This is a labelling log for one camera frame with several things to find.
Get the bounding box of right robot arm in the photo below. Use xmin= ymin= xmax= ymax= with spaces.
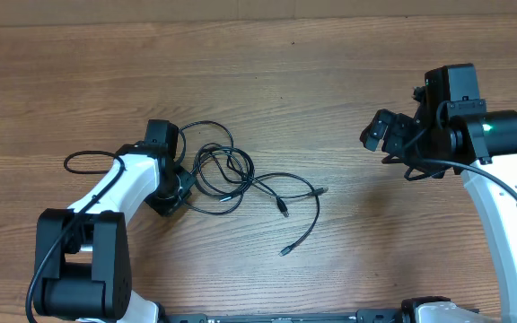
xmin=360 ymin=64 xmax=517 ymax=322

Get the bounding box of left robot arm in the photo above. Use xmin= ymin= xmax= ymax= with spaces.
xmin=25 ymin=119 xmax=195 ymax=322

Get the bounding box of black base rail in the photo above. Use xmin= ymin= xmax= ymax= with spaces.
xmin=158 ymin=309 xmax=416 ymax=323

